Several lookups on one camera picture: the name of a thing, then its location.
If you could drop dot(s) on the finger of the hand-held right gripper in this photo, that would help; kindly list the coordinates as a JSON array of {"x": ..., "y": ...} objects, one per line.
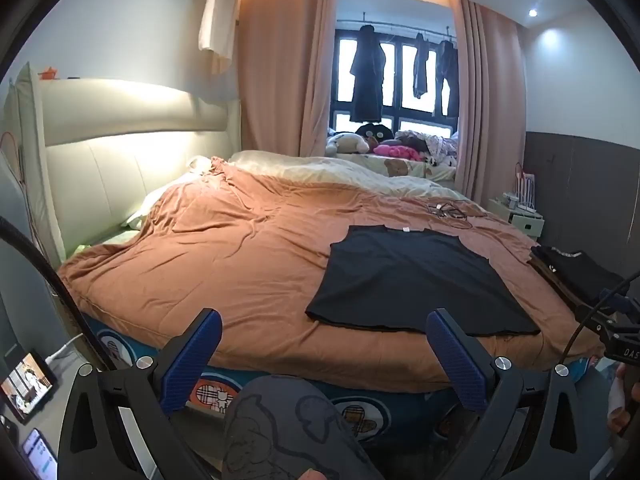
[{"x": 595, "y": 314}]

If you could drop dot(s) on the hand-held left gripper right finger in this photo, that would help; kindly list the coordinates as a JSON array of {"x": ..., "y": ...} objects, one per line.
[{"x": 457, "y": 360}]

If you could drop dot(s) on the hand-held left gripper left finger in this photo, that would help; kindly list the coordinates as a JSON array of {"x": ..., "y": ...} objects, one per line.
[{"x": 192, "y": 360}]

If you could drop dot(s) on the black sleeveless shirt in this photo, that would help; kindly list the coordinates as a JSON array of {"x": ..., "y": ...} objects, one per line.
[{"x": 415, "y": 280}]

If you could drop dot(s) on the stack of folded dark clothes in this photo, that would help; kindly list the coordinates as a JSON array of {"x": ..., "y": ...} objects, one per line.
[{"x": 575, "y": 272}]

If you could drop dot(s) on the person's right hand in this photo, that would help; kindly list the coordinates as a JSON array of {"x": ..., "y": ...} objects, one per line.
[{"x": 631, "y": 385}]

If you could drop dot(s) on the blue printed bed sheet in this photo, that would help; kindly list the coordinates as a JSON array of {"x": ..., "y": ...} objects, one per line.
[{"x": 400, "y": 405}]

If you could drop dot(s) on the orange blanket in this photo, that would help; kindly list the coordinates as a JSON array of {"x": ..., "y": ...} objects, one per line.
[{"x": 225, "y": 260}]

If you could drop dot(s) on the person's leg in printed pants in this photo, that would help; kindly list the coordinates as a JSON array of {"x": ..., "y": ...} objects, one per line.
[{"x": 280, "y": 430}]

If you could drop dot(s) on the pale green nightstand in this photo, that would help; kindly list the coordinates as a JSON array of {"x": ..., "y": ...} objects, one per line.
[{"x": 525, "y": 222}]

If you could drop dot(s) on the white pillow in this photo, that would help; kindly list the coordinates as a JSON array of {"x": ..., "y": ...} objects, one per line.
[{"x": 145, "y": 205}]

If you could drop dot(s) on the tablet with lit screen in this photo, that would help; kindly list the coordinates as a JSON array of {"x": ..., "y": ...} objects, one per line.
[{"x": 27, "y": 387}]

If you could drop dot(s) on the smartphone with lit screen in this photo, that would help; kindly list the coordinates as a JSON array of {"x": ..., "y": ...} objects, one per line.
[{"x": 40, "y": 455}]

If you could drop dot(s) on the cream padded headboard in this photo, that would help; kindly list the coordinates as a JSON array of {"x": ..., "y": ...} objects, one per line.
[{"x": 110, "y": 175}]

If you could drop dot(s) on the bear print window cushion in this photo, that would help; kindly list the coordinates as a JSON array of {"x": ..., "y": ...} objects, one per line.
[{"x": 395, "y": 165}]

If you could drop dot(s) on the pile of printed bedding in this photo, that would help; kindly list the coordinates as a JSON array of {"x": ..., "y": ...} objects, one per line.
[{"x": 430, "y": 147}]

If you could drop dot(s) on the pink plush toy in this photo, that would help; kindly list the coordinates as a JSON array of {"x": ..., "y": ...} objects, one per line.
[{"x": 392, "y": 151}]

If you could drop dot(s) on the pink curtain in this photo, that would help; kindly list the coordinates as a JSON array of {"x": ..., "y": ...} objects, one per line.
[
  {"x": 280, "y": 85},
  {"x": 490, "y": 110}
]

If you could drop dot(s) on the cream bed sheet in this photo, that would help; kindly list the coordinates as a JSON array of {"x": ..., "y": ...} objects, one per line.
[{"x": 325, "y": 170}]

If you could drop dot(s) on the white plush toy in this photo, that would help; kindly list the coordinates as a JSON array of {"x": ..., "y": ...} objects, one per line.
[{"x": 347, "y": 144}]

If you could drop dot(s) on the black plush toy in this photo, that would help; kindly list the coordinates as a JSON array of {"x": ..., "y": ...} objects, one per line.
[{"x": 375, "y": 131}]

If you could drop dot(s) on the black framed window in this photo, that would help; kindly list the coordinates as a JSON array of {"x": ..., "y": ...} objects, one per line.
[{"x": 395, "y": 110}]

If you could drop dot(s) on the hanging dark garment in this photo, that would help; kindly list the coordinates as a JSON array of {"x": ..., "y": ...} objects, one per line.
[{"x": 448, "y": 75}]

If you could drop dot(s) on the hanging dark pants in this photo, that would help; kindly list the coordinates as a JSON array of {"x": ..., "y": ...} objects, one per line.
[{"x": 421, "y": 67}]

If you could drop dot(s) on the hanging dark coat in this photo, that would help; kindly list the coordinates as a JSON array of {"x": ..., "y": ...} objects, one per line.
[{"x": 366, "y": 75}]

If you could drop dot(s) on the small orange object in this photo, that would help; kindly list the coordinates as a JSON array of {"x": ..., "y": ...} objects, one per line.
[{"x": 48, "y": 73}]

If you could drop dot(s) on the hanging white garment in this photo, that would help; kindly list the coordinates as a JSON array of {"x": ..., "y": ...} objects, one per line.
[{"x": 217, "y": 10}]

